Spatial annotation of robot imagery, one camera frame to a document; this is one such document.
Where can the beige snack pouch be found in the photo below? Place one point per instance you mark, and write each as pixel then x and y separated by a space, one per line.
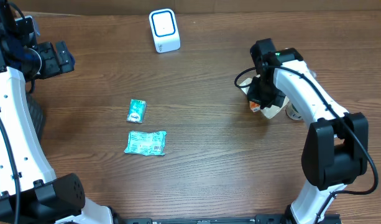
pixel 273 110

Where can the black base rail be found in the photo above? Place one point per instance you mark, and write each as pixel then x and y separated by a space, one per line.
pixel 258 219

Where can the brown cardboard backdrop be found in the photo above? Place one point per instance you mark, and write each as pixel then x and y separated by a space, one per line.
pixel 128 7

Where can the white barcode scanner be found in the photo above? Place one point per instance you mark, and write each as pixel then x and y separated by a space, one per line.
pixel 164 30

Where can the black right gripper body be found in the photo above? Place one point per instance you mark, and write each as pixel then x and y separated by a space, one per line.
pixel 265 93

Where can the small orange box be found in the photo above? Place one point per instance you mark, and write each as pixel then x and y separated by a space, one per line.
pixel 255 107

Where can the teal snack packet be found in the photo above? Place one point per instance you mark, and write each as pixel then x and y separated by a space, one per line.
pixel 146 144

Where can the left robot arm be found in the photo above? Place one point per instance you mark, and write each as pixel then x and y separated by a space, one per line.
pixel 30 190

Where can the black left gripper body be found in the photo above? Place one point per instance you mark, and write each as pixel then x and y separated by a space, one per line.
pixel 51 63

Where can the green lid jar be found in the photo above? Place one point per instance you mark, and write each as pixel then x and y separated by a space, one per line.
pixel 292 112

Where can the small teal box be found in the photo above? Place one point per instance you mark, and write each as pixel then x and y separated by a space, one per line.
pixel 137 110

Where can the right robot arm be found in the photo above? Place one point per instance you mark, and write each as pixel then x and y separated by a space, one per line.
pixel 335 147

